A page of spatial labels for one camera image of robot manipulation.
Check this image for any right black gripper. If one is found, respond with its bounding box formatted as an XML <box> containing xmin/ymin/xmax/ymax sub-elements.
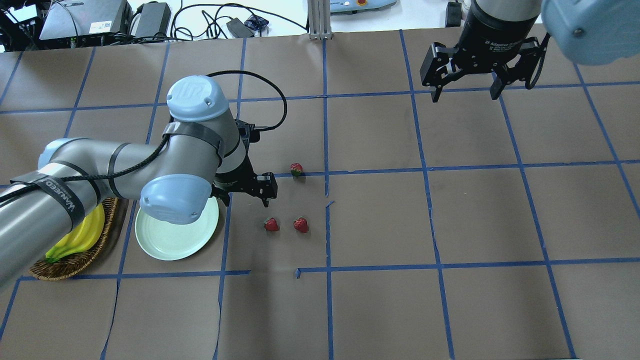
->
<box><xmin>419</xmin><ymin>14</ymin><xmax>550</xmax><ymax>103</ymax></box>

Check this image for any light green plate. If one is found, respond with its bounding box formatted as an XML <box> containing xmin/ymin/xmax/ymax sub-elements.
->
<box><xmin>134</xmin><ymin>198</ymin><xmax>220</xmax><ymax>261</ymax></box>

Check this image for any red strawberry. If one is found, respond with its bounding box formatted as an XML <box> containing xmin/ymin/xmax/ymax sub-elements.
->
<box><xmin>289</xmin><ymin>162</ymin><xmax>304</xmax><ymax>177</ymax></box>
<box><xmin>263</xmin><ymin>217</ymin><xmax>281</xmax><ymax>232</ymax></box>
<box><xmin>293</xmin><ymin>216</ymin><xmax>310</xmax><ymax>234</ymax></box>

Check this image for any yellow banana bunch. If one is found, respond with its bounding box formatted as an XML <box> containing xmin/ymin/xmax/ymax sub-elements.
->
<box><xmin>45</xmin><ymin>204</ymin><xmax>105</xmax><ymax>264</ymax></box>

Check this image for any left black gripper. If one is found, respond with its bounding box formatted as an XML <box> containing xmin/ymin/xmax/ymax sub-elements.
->
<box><xmin>210</xmin><ymin>119</ymin><xmax>278</xmax><ymax>208</ymax></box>

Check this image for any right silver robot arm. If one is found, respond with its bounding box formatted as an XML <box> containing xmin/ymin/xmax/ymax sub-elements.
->
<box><xmin>419</xmin><ymin>0</ymin><xmax>640</xmax><ymax>103</ymax></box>

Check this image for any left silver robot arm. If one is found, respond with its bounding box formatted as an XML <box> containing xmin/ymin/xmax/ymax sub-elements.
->
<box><xmin>0</xmin><ymin>71</ymin><xmax>278</xmax><ymax>289</ymax></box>

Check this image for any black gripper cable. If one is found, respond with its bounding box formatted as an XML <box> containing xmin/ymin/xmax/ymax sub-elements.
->
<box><xmin>205</xmin><ymin>70</ymin><xmax>289</xmax><ymax>133</ymax></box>

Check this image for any wicker basket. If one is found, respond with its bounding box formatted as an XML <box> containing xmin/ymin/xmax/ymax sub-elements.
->
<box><xmin>27</xmin><ymin>198</ymin><xmax>122</xmax><ymax>281</ymax></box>

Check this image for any aluminium frame post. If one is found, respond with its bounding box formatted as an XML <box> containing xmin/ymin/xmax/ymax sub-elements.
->
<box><xmin>307</xmin><ymin>0</ymin><xmax>334</xmax><ymax>40</ymax></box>

